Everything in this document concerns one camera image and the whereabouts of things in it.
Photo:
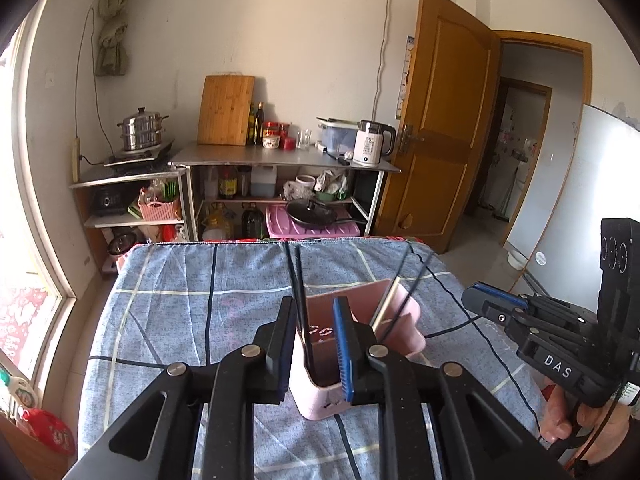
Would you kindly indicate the dark sauce bottle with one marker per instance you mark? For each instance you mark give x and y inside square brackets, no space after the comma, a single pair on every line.
[243,182]

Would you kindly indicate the clear plastic storage container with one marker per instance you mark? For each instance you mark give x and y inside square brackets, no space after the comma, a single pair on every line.
[337,137]

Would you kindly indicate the clear plastic bottle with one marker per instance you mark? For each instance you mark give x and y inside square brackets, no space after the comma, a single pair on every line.
[211,185]

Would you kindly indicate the white electric kettle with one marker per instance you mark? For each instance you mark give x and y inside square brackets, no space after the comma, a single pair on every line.
[370,145]

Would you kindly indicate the steel steamer pot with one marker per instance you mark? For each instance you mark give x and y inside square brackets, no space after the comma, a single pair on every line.
[142,130]

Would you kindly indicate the light wooden chopstick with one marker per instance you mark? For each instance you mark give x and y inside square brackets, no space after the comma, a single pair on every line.
[386,300]

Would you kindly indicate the beige power strip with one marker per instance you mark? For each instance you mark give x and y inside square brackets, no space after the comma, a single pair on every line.
[76,160]

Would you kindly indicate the white basin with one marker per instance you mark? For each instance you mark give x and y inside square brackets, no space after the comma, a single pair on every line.
[515,259]

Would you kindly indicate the red lidded jar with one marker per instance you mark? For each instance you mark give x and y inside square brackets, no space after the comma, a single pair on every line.
[271,135]

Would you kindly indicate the steel kitchen table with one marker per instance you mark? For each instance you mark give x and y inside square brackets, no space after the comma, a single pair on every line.
[240,156]

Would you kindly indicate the clear drinking glass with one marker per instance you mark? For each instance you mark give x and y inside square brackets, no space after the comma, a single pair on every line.
[304,140]

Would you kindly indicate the small pink woven basket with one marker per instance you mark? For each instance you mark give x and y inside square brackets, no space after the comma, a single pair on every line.
[160,210]

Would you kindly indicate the wooden cutting board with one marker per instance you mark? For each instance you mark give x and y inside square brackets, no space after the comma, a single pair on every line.
[225,110]

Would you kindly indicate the dark oil bottle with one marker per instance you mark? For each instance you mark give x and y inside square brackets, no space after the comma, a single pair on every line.
[259,127]

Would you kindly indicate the white refrigerator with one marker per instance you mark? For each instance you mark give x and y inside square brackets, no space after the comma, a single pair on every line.
[575,185]

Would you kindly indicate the wooden door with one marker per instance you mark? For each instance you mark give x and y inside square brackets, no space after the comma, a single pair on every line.
[450,135]

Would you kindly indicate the black frying pan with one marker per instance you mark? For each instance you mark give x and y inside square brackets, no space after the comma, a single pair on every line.
[310,212]

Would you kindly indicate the wooden door frame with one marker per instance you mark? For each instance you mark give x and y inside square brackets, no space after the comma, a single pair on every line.
[545,39]

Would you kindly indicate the crumpled plastic bag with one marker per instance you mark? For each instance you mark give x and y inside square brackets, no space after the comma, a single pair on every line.
[330,180]

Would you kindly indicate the green bowl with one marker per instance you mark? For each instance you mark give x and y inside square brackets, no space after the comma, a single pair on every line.
[327,196]

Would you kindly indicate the pink plastic utensil basket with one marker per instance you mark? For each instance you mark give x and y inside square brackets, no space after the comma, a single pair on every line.
[405,332]

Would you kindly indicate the tied beige curtain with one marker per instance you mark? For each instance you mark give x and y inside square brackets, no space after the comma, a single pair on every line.
[112,45]

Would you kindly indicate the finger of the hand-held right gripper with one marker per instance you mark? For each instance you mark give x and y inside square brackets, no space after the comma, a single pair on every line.
[490,310]
[500,292]

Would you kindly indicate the person's right hand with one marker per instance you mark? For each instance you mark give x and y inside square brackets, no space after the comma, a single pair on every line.
[555,412]

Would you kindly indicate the white window frame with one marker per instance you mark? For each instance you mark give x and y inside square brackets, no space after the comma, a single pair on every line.
[45,210]

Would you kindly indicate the red patterned rug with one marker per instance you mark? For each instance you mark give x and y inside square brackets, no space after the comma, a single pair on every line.
[20,320]

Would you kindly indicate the black induction cooker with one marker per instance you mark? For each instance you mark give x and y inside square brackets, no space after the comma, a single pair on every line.
[135,156]

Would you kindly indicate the green white plastic object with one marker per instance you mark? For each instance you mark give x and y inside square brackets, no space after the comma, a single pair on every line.
[20,390]

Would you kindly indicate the small red jar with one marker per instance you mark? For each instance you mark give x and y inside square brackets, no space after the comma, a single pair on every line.
[288,143]

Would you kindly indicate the blue checked tablecloth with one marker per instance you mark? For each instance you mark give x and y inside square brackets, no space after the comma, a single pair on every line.
[165,320]

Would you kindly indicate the black kitchen appliance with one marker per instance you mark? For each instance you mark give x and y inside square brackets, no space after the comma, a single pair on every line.
[107,200]

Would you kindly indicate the bunch of black chopsticks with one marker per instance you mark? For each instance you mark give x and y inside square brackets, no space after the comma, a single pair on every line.
[406,290]

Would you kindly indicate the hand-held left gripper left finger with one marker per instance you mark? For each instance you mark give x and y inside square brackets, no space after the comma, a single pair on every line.
[286,355]

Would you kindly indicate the white plastic jerrycan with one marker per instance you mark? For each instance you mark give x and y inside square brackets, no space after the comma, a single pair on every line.
[262,182]

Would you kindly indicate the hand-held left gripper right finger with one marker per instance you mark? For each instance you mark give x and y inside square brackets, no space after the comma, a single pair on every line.
[342,350]

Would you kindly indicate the steel shelf unit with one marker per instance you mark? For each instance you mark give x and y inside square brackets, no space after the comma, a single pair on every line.
[125,178]

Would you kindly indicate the red plastic bag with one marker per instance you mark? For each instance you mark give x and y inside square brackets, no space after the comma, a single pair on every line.
[47,432]

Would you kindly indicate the yellow cooking oil bottle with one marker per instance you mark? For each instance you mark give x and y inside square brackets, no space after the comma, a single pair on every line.
[217,220]

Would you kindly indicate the white ceramic bowl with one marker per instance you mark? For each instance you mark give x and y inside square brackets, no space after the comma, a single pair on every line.
[305,182]

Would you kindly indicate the green cooking oil bottle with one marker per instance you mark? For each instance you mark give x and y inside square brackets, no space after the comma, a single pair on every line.
[252,222]

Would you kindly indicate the pink plastic storage box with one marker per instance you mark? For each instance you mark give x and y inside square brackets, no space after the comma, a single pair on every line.
[280,225]

